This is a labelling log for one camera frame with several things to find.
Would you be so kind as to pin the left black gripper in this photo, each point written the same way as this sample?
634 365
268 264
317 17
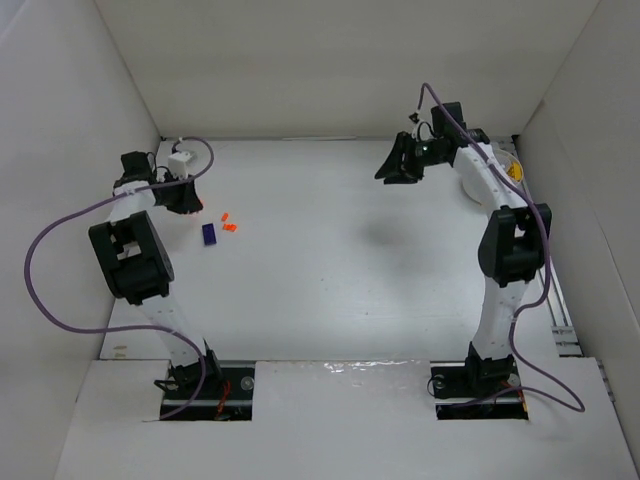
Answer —
181 195

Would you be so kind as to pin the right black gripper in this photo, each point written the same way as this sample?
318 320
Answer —
407 157

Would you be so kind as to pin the yellow lego plate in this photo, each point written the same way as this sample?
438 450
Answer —
515 172

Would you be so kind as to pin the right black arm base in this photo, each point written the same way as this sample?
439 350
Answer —
464 393

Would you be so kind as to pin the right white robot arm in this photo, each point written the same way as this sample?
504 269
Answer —
510 252

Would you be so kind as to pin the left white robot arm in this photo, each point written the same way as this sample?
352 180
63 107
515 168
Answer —
137 267

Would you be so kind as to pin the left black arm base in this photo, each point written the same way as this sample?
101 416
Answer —
228 400

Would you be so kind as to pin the purple lego brick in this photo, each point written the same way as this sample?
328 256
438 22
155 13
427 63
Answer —
209 234

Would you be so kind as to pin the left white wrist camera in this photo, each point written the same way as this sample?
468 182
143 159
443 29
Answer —
178 163

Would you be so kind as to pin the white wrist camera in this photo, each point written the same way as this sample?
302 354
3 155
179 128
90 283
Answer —
178 163
422 129

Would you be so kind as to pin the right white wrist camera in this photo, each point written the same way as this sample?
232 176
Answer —
422 129

